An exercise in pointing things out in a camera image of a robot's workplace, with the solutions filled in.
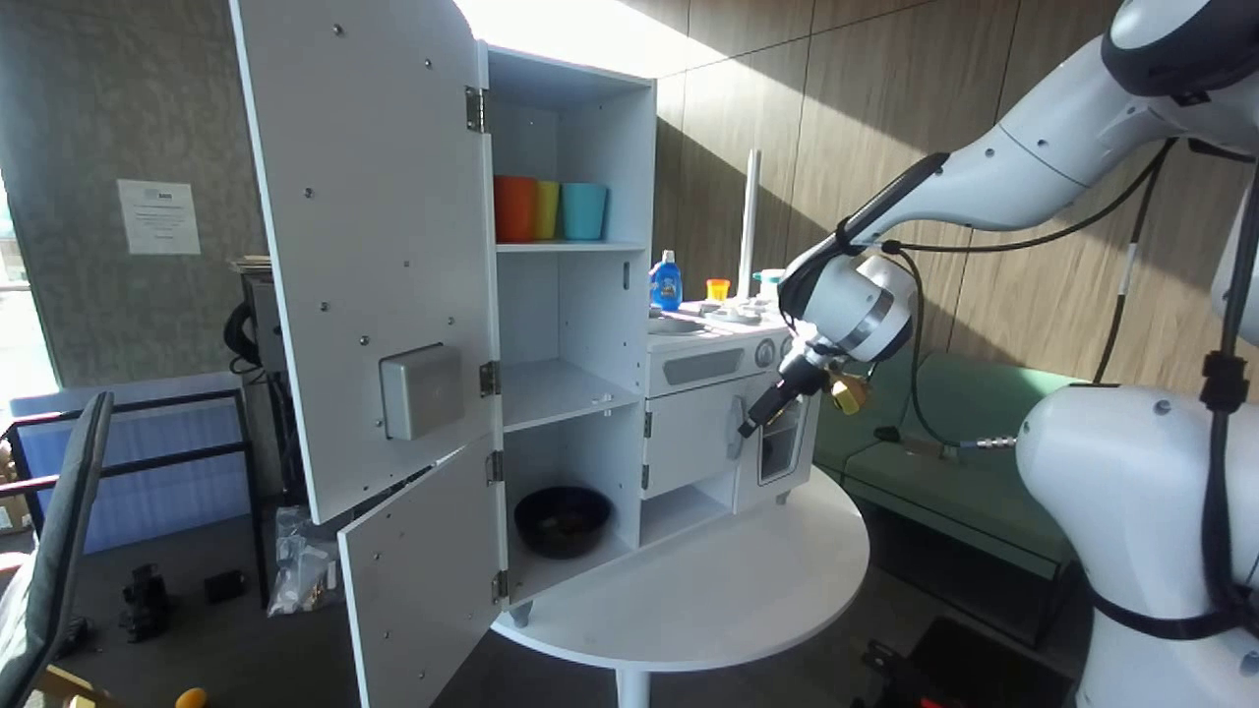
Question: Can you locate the white paper sign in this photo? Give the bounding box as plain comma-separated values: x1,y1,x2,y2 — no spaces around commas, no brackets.
119,181,200,254

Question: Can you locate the green cup on shelf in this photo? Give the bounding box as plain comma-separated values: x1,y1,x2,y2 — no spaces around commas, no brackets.
535,181,563,244

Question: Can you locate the grey toy faucet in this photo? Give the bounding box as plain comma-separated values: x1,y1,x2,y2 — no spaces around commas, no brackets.
734,150,758,304

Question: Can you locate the round white table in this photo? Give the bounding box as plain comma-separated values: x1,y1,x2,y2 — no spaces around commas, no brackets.
494,471,868,708

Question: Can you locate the white toy oven door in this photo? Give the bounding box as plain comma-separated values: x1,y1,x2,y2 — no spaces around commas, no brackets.
755,399,815,486

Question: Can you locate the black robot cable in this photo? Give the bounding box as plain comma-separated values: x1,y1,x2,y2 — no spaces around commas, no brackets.
876,129,1259,635

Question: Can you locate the wrist mounted yellow camera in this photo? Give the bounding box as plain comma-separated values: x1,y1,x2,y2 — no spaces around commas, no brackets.
831,375,868,412

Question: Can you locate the small white cupboard door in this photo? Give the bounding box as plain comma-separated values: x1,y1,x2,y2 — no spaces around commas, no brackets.
645,382,752,494

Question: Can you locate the white fridge door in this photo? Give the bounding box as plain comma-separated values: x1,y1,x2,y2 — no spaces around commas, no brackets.
338,443,498,708
226,0,491,518

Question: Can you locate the orange cup on shelf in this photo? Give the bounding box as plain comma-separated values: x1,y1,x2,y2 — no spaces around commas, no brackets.
494,176,535,244

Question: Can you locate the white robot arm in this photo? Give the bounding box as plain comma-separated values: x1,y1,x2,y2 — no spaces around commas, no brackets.
744,0,1259,708

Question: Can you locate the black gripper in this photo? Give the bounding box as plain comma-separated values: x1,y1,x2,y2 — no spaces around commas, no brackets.
734,350,831,438

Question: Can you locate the black bowl in cabinet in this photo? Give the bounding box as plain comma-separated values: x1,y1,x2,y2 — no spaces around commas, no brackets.
514,486,615,559

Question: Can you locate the clear plastic bag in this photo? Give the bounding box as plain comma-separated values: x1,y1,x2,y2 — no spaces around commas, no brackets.
267,509,338,616

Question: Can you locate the black equipment cart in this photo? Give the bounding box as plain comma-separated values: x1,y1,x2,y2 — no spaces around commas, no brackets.
237,365,304,616

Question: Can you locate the green cushioned bench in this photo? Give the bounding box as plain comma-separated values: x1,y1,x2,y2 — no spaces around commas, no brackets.
815,350,1071,578

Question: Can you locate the white toy kitchen cabinet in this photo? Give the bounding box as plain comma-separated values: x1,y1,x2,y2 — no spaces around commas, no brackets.
486,49,810,602

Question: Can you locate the grey monitor device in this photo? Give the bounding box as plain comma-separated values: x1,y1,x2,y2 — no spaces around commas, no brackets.
222,258,281,371

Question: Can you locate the small orange cup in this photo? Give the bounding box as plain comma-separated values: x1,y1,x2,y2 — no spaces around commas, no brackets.
702,275,733,304

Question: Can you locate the teal cup on shelf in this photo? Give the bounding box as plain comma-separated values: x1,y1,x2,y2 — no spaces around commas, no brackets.
558,181,608,244

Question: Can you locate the blue detergent bottle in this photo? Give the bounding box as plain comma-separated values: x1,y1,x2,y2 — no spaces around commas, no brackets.
649,249,684,309

